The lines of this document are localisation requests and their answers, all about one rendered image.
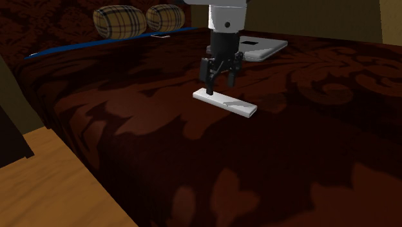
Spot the large plaid bolster pillow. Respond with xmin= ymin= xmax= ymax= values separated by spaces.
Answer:
xmin=92 ymin=5 xmax=148 ymax=41

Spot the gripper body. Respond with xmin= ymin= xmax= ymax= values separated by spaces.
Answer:
xmin=206 ymin=30 xmax=244 ymax=69

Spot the bed with dark red cover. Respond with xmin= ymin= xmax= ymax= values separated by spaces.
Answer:
xmin=0 ymin=0 xmax=402 ymax=227

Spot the white flat remote control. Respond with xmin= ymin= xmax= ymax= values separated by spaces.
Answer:
xmin=192 ymin=88 xmax=258 ymax=119

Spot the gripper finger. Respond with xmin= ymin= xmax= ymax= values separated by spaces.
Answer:
xmin=226 ymin=51 xmax=244 ymax=88
xmin=198 ymin=57 xmax=225 ymax=96

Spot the white closed laptop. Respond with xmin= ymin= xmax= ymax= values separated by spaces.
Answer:
xmin=206 ymin=35 xmax=289 ymax=63

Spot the small plaid bolster pillow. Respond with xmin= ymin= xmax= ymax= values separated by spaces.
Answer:
xmin=145 ymin=4 xmax=186 ymax=33

